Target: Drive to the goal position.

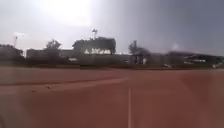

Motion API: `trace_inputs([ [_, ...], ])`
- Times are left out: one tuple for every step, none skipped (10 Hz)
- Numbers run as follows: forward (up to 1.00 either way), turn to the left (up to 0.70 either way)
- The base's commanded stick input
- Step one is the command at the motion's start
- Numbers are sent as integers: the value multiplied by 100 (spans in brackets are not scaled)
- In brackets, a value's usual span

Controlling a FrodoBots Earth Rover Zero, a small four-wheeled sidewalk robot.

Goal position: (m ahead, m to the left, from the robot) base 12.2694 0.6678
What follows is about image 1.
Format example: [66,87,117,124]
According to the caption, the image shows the long low building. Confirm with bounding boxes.
[25,48,136,66]

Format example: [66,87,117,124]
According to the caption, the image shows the clump of dark trees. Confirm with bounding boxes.
[72,36,117,56]

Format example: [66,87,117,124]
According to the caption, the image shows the lone dark tree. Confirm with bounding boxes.
[128,40,152,66]

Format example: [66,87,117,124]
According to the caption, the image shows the floodlight pole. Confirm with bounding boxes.
[91,28,99,40]

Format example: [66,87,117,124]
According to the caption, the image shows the small tree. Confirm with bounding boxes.
[44,38,63,61]

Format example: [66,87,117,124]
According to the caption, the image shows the low building with flat roof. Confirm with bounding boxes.
[166,50,224,69]

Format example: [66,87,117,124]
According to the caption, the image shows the thin pale pole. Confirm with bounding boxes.
[13,33,20,48]

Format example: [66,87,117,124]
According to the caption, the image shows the dark building with trees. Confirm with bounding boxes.
[0,43,25,64]

